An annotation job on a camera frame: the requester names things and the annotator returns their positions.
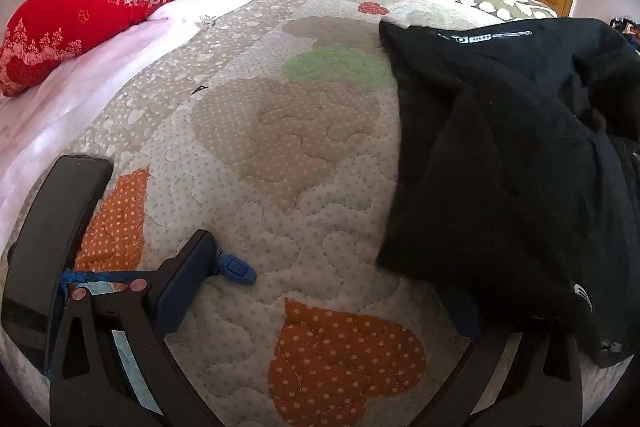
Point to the cluttered shoe rack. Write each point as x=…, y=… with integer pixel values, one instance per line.
x=627, y=29

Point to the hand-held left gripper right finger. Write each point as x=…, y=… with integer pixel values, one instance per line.
x=550, y=357

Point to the small blue clip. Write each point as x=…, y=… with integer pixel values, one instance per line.
x=237, y=269

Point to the heart patterned quilt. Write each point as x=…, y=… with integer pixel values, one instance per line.
x=300, y=157

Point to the black pants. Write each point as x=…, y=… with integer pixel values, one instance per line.
x=500, y=157

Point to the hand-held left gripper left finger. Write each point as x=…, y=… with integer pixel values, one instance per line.
x=180, y=287

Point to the white bed sheet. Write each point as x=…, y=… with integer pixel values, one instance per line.
x=75, y=77

